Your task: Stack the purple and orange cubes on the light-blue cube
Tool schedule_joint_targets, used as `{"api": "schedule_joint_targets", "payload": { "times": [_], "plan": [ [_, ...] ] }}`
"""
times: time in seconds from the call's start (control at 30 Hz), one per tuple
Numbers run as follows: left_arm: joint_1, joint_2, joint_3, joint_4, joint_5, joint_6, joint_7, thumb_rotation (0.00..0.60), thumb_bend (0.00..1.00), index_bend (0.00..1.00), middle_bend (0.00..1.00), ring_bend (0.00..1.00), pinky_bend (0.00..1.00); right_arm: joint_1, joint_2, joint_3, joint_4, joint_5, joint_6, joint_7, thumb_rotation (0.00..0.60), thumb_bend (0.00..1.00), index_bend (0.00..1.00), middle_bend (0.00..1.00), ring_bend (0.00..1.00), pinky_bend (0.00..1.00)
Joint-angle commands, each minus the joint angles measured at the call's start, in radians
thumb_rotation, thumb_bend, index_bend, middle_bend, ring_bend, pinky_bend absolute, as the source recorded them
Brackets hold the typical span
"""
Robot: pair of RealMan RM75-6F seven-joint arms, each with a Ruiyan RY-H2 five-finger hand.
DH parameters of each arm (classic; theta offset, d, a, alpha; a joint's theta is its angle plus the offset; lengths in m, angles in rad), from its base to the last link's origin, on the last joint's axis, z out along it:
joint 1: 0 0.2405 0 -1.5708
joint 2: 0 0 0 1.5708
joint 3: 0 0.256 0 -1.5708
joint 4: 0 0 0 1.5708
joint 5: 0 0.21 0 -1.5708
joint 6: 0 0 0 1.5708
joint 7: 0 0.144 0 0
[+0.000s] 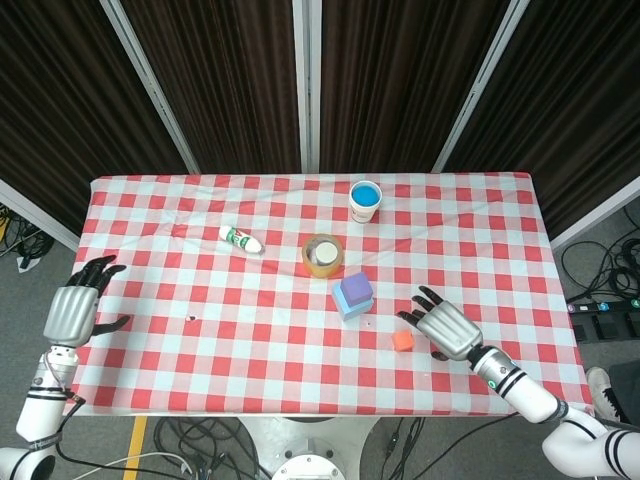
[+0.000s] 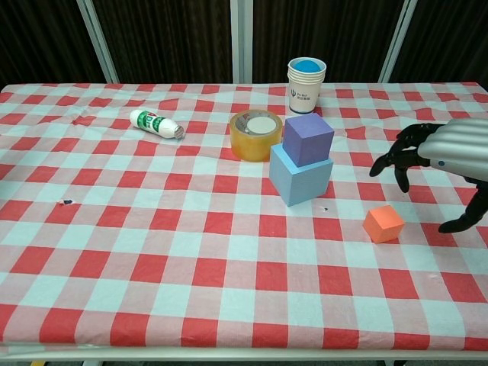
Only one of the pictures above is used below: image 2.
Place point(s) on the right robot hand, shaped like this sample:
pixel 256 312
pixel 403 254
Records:
pixel 457 148

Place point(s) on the purple foam cube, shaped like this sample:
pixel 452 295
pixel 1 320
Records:
pixel 309 141

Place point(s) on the white paper cup stack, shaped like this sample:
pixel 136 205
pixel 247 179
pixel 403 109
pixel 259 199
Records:
pixel 303 95

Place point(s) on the small orange foam cube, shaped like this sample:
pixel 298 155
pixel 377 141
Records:
pixel 383 225

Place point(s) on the dark brown curtain panel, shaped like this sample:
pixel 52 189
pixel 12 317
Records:
pixel 450 38
pixel 167 38
pixel 38 38
pixel 343 34

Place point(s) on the large light blue foam cube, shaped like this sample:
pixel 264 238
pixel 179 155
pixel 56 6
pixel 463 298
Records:
pixel 301 183

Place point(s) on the blue ball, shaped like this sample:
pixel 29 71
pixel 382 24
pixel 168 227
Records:
pixel 307 65

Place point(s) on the yellow-brown packing tape roll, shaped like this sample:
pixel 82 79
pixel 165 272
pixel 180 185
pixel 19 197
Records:
pixel 251 146

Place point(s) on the red white checkered tablecloth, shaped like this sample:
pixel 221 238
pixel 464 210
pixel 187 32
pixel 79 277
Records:
pixel 171 248

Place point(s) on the white green drink bottle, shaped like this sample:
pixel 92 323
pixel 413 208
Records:
pixel 152 122

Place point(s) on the grey metal partition post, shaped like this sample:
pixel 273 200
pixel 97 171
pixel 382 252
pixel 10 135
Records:
pixel 97 42
pixel 241 42
pixel 398 42

